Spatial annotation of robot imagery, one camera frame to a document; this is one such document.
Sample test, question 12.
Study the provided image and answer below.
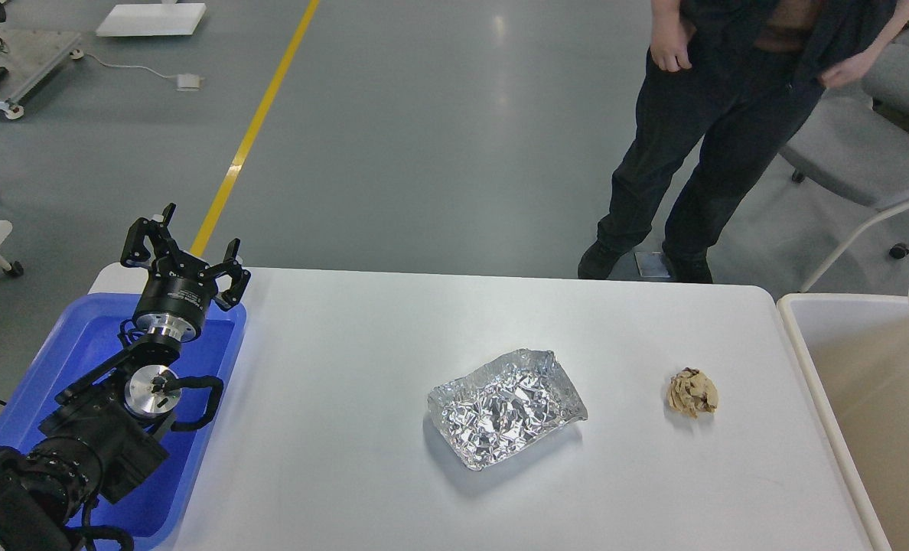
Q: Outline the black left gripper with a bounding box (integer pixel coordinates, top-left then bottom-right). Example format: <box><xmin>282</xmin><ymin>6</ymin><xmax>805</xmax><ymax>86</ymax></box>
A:
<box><xmin>121</xmin><ymin>203</ymin><xmax>252</xmax><ymax>342</ymax></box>

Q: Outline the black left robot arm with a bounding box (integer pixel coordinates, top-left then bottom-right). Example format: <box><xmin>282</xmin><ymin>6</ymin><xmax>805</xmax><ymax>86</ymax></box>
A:
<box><xmin>0</xmin><ymin>204</ymin><xmax>252</xmax><ymax>550</ymax></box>

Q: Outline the person's right hand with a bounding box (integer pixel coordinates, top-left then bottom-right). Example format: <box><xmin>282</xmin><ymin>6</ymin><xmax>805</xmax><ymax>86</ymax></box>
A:
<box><xmin>648</xmin><ymin>1</ymin><xmax>693</xmax><ymax>73</ymax></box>

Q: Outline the person's left hand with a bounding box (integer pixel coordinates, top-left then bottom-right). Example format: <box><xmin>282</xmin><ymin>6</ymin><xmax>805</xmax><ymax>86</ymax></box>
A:
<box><xmin>817</xmin><ymin>44</ymin><xmax>885</xmax><ymax>90</ymax></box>

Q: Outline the blue plastic bin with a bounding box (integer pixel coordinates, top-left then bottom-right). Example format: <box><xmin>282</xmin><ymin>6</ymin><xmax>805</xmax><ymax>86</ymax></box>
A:
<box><xmin>0</xmin><ymin>293</ymin><xmax>246</xmax><ymax>550</ymax></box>

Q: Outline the white flat board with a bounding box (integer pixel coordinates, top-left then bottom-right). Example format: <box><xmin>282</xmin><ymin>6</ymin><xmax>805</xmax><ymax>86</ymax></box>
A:
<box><xmin>95</xmin><ymin>1</ymin><xmax>207</xmax><ymax>37</ymax></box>

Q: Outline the wheeled metal cart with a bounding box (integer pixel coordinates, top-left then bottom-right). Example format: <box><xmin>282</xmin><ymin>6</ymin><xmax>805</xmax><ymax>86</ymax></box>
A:
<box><xmin>0</xmin><ymin>1</ymin><xmax>83</xmax><ymax>121</ymax></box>

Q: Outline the crumpled aluminium foil tray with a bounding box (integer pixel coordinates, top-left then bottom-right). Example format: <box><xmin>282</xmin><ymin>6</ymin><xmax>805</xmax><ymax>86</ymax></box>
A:
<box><xmin>427</xmin><ymin>348</ymin><xmax>588</xmax><ymax>471</ymax></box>

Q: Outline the grey floor pedal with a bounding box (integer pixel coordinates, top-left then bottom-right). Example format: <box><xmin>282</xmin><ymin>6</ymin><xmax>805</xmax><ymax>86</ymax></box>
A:
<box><xmin>634</xmin><ymin>251</ymin><xmax>673</xmax><ymax>279</ymax></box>

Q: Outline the crumpled brown paper ball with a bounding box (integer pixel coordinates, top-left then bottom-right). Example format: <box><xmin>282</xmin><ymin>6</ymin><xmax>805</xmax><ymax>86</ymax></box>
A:
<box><xmin>666</xmin><ymin>367</ymin><xmax>719</xmax><ymax>419</ymax></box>

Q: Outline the person in dark clothes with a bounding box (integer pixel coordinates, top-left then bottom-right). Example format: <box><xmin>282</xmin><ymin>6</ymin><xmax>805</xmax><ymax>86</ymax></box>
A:
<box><xmin>577</xmin><ymin>1</ymin><xmax>909</xmax><ymax>285</ymax></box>

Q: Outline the beige plastic bin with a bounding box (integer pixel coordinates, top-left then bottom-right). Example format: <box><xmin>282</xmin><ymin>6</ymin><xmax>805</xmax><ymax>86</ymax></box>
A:
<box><xmin>777</xmin><ymin>293</ymin><xmax>909</xmax><ymax>550</ymax></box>

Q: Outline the grey office chair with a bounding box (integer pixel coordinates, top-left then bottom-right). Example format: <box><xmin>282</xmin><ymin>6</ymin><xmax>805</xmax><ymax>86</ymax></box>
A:
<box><xmin>780</xmin><ymin>29</ymin><xmax>909</xmax><ymax>292</ymax></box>

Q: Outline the white power adapter with cable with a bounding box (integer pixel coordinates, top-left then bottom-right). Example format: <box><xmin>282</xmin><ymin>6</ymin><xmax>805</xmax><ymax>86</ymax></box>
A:
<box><xmin>67</xmin><ymin>48</ymin><xmax>205</xmax><ymax>92</ymax></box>

